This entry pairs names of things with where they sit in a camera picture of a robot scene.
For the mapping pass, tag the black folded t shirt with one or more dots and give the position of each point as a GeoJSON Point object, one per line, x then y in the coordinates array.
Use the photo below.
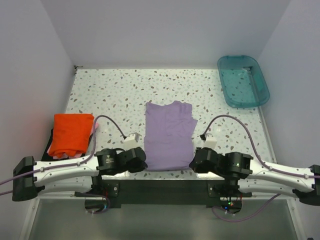
{"type": "Point", "coordinates": [46, 157]}

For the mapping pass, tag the orange folded t shirt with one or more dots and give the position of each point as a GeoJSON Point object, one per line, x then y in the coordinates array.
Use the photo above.
{"type": "Point", "coordinates": [71, 134]}

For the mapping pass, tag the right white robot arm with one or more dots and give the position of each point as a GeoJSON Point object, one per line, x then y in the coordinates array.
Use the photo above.
{"type": "Point", "coordinates": [243, 174]}

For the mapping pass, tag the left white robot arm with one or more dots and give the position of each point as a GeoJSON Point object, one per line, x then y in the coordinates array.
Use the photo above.
{"type": "Point", "coordinates": [30, 177]}

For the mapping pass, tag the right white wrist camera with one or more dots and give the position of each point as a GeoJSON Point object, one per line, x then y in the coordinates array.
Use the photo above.
{"type": "Point", "coordinates": [209, 141]}

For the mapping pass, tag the lavender t shirt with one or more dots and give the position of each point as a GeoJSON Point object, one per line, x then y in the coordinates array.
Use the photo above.
{"type": "Point", "coordinates": [168, 136]}

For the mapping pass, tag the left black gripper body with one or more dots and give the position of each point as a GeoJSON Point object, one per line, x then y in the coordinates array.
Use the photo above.
{"type": "Point", "coordinates": [139, 167]}

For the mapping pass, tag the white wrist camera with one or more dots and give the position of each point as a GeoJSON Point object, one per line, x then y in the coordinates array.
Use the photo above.
{"type": "Point", "coordinates": [209, 141]}
{"type": "Point", "coordinates": [131, 141]}

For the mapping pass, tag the teal plastic basket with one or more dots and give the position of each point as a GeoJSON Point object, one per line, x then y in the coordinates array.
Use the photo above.
{"type": "Point", "coordinates": [242, 81]}

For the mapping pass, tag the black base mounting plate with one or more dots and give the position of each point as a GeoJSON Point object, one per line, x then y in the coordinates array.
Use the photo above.
{"type": "Point", "coordinates": [162, 192]}

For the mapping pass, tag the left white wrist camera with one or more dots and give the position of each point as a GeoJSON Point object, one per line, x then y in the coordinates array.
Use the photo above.
{"type": "Point", "coordinates": [131, 141]}

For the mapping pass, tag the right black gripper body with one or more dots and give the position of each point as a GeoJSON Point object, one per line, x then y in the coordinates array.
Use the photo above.
{"type": "Point", "coordinates": [199, 169]}

